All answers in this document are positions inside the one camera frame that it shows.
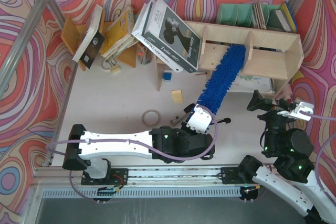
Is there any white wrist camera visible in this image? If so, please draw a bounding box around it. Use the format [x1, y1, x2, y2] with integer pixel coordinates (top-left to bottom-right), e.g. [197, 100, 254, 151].
[277, 100, 314, 121]
[186, 104, 212, 134]

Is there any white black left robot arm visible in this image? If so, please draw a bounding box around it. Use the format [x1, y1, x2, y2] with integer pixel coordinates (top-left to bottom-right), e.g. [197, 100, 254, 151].
[62, 124, 215, 179]

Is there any blue stamp block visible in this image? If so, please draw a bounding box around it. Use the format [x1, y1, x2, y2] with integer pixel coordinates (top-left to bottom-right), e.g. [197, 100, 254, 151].
[163, 71, 172, 82]

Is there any aluminium frame post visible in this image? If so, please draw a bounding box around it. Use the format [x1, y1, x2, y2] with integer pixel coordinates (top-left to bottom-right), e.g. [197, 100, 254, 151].
[1, 0, 49, 98]

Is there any brass padlock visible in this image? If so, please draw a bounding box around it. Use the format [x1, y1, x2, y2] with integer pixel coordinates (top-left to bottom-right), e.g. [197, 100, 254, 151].
[101, 59, 121, 74]

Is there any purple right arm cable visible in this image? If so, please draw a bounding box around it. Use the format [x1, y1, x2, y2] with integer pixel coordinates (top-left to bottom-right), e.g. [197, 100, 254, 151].
[300, 111, 336, 196]

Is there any green desk organizer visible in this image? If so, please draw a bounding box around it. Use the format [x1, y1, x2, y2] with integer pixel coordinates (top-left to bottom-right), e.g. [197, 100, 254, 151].
[216, 4, 291, 32]

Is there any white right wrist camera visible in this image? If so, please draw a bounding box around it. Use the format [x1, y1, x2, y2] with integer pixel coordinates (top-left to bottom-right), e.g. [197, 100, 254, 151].
[277, 100, 314, 121]

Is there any pencil holder with pens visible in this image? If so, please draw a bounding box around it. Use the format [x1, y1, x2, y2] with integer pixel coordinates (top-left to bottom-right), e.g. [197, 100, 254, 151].
[135, 43, 152, 65]

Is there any light wooden bookshelf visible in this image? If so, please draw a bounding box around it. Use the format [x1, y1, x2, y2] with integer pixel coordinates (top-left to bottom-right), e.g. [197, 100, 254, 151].
[154, 20, 305, 108]

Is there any blue fluffy duster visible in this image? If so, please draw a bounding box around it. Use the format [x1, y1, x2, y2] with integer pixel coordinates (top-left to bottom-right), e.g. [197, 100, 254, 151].
[197, 45, 246, 114]

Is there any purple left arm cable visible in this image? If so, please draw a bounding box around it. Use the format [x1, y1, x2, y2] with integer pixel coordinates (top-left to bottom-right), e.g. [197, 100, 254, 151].
[46, 104, 219, 201]

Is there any white black utility knife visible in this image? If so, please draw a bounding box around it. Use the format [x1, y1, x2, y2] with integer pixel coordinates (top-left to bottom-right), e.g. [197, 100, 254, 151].
[217, 118, 231, 124]

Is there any yellow sticky note pad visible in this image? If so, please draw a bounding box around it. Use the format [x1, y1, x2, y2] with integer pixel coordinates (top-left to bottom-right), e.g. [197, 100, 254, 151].
[171, 90, 183, 104]

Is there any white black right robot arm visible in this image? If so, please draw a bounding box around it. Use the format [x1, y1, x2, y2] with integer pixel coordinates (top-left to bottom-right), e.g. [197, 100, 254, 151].
[238, 90, 335, 223]

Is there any aluminium mounting rail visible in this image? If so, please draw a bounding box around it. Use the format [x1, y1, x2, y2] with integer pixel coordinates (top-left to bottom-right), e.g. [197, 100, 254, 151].
[33, 166, 320, 187]

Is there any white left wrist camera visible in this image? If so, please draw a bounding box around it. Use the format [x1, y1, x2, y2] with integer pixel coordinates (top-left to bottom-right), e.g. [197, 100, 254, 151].
[186, 104, 212, 134]

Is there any yellow worn book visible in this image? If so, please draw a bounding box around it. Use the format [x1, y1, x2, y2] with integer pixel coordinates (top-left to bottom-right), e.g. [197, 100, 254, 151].
[101, 6, 137, 61]

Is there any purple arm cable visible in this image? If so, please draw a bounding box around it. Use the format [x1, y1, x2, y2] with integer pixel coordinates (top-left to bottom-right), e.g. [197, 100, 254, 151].
[46, 104, 219, 201]
[300, 111, 336, 196]

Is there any grey black stapler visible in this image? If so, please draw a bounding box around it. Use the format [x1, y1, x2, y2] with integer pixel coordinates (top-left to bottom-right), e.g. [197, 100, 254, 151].
[170, 103, 196, 125]

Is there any pink pig figure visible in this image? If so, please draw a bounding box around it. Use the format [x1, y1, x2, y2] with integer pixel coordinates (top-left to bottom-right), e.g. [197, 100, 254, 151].
[275, 83, 292, 103]

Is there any white spiral notebook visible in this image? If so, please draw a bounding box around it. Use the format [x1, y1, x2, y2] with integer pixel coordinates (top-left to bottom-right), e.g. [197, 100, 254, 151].
[211, 71, 276, 94]

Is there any white book black cover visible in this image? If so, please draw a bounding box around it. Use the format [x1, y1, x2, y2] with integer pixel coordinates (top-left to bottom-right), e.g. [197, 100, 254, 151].
[72, 5, 104, 69]

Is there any blue yellow book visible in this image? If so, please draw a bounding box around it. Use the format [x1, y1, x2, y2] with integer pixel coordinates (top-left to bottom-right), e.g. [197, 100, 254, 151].
[277, 2, 298, 33]

